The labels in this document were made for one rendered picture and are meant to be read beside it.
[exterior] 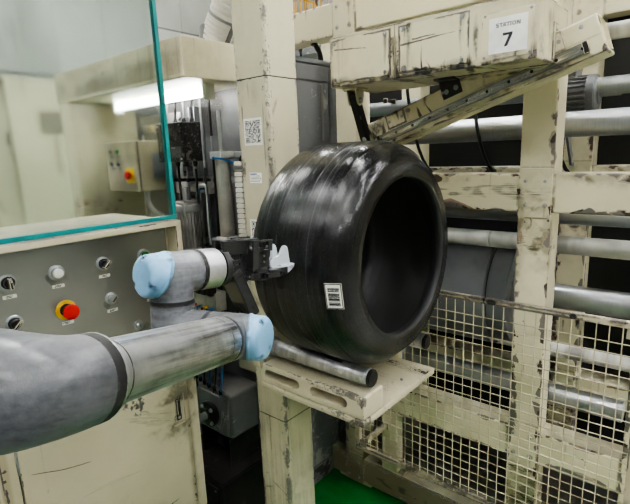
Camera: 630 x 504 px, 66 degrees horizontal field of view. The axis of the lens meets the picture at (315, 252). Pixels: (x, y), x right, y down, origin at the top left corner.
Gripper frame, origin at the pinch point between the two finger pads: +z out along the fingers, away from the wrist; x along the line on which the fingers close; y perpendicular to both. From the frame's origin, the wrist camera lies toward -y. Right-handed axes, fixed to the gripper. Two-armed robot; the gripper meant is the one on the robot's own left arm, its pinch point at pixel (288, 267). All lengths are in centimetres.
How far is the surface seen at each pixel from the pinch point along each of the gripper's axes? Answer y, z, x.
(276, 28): 61, 20, 26
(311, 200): 15.0, 4.6, -2.1
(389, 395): -36.2, 30.5, -9.4
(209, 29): 76, 42, 84
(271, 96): 42, 19, 26
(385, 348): -20.9, 23.0, -11.9
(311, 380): -32.0, 15.4, 5.2
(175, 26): 382, 596, 940
